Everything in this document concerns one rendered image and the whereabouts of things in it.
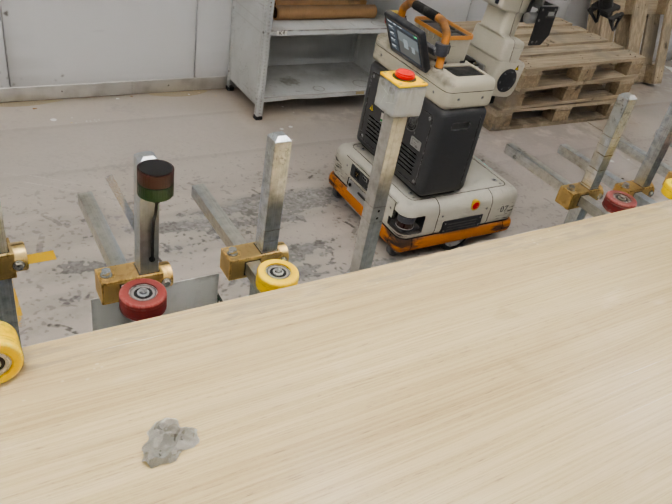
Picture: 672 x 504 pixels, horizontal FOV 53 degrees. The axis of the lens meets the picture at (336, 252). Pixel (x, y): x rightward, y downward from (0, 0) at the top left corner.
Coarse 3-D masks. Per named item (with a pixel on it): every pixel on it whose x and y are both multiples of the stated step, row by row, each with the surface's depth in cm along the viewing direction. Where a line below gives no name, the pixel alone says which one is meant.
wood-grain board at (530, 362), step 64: (448, 256) 142; (512, 256) 146; (576, 256) 151; (640, 256) 155; (192, 320) 114; (256, 320) 117; (320, 320) 120; (384, 320) 122; (448, 320) 125; (512, 320) 128; (576, 320) 132; (640, 320) 135; (0, 384) 97; (64, 384) 99; (128, 384) 101; (192, 384) 103; (256, 384) 105; (320, 384) 107; (384, 384) 109; (448, 384) 112; (512, 384) 114; (576, 384) 117; (640, 384) 120; (0, 448) 89; (64, 448) 90; (128, 448) 92; (192, 448) 94; (256, 448) 95; (320, 448) 97; (384, 448) 99; (448, 448) 101; (512, 448) 103; (576, 448) 105; (640, 448) 107
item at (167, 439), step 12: (168, 420) 95; (156, 432) 94; (168, 432) 94; (180, 432) 93; (192, 432) 95; (144, 444) 93; (156, 444) 92; (168, 444) 93; (180, 444) 93; (192, 444) 94; (144, 456) 91; (156, 456) 90; (168, 456) 91
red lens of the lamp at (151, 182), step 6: (168, 162) 113; (138, 168) 110; (138, 174) 110; (144, 174) 109; (168, 174) 110; (138, 180) 111; (144, 180) 110; (150, 180) 109; (156, 180) 109; (162, 180) 110; (168, 180) 111; (144, 186) 110; (150, 186) 110; (156, 186) 110; (162, 186) 110; (168, 186) 111
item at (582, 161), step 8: (560, 144) 220; (560, 152) 221; (568, 152) 218; (576, 152) 217; (576, 160) 216; (584, 160) 213; (584, 168) 214; (608, 176) 207; (616, 176) 207; (608, 184) 207; (640, 192) 201; (640, 200) 199; (648, 200) 198
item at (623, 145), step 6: (618, 144) 231; (624, 144) 229; (630, 144) 228; (624, 150) 229; (630, 150) 227; (636, 150) 225; (642, 150) 226; (630, 156) 227; (636, 156) 225; (642, 156) 224; (660, 168) 219; (666, 168) 217; (660, 174) 219; (666, 174) 217
